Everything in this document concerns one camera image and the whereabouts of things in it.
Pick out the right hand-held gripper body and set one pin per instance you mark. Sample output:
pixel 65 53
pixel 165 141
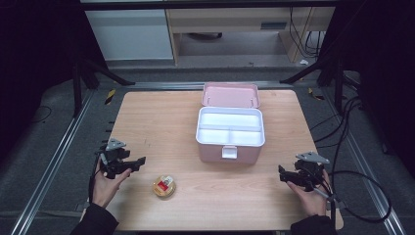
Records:
pixel 310 169

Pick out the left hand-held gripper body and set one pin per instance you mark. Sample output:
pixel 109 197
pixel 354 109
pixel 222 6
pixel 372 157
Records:
pixel 114 156

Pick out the pink storage box with lid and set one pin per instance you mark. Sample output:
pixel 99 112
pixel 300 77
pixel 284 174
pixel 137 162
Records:
pixel 212 156

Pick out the white divided tray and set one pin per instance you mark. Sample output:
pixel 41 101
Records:
pixel 228 120

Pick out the person's right hand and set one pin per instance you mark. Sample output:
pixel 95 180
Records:
pixel 310 202

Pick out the person's left hand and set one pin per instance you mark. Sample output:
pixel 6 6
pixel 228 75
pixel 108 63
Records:
pixel 105 188

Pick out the round yellow tin red label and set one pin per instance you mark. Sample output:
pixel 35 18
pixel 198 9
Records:
pixel 164 186

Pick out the yellow black tape strip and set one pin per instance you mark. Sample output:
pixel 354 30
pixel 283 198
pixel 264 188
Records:
pixel 110 96
pixel 314 94

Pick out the black metal stand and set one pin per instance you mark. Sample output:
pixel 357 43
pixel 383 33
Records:
pixel 337 84
pixel 77 88

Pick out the white paper scrap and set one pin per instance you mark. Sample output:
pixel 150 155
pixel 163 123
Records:
pixel 303 62

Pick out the white cabinet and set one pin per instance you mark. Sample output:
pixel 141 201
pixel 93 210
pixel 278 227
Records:
pixel 130 36

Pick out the light wooden desk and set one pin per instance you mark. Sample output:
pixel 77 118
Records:
pixel 228 19

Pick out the aluminium floor rail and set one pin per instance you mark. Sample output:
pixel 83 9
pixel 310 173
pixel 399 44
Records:
pixel 49 169
pixel 169 85
pixel 365 169

